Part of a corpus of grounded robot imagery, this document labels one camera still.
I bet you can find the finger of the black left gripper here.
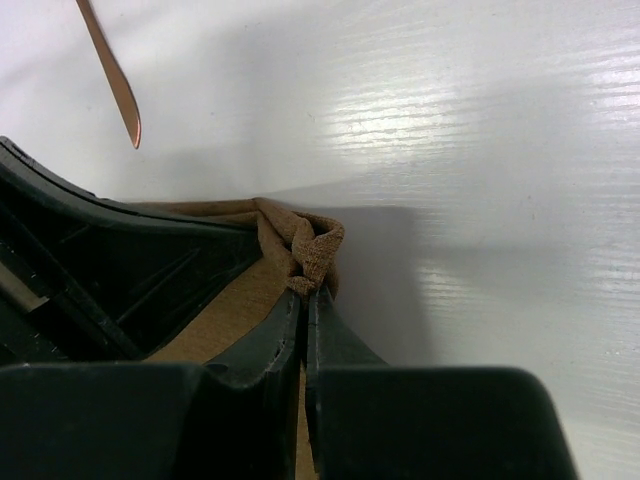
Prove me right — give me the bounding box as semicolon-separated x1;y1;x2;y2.
1;139;261;363

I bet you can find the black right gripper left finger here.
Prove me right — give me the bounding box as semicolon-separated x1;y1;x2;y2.
1;291;301;479

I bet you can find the brown cloth napkin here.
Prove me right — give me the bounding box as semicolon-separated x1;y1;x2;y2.
124;196;347;480

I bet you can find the brown wooden knife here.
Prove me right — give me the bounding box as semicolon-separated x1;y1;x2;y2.
76;0;142;149

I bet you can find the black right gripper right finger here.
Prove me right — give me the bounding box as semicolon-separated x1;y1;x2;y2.
306;288;578;479

